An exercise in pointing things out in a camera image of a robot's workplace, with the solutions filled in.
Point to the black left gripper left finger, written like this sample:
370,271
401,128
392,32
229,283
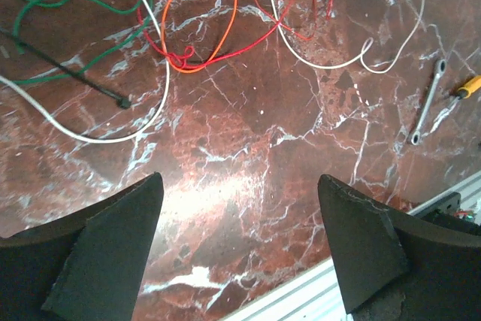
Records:
87,265

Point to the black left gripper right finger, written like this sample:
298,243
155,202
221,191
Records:
394,266

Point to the black zip tie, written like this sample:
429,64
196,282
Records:
121,101

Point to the silver combination wrench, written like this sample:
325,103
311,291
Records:
439,71

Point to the orange handled screwdriver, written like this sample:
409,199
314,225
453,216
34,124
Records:
466,90

